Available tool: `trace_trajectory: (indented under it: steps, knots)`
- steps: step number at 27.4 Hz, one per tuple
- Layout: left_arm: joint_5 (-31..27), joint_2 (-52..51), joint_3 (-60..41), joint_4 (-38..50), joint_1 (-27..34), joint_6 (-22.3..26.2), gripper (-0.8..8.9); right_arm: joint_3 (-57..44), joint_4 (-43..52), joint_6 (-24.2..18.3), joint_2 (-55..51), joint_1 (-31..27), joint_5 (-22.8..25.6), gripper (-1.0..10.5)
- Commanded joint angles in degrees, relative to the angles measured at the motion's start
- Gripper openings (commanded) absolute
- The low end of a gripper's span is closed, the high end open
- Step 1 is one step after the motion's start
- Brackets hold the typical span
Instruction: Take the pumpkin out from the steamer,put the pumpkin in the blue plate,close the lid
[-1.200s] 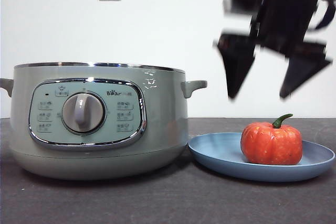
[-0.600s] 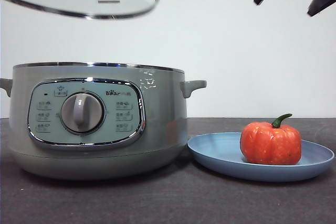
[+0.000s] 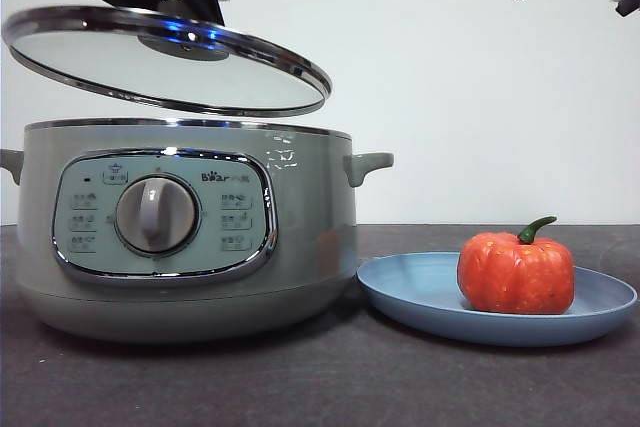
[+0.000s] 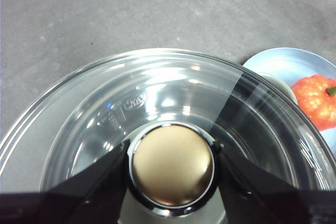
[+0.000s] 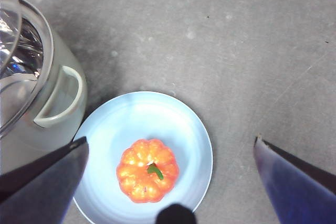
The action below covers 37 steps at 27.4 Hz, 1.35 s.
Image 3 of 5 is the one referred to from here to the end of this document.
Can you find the glass lid with green knob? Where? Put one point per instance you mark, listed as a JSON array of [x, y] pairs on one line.
[[150, 67]]

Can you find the pale green electric steamer pot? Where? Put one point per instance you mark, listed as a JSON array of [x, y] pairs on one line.
[[310, 227]]

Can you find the orange pumpkin with green stem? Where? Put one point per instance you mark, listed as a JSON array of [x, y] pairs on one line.
[[515, 272]]

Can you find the blue round plate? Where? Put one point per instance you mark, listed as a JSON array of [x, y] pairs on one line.
[[415, 292]]

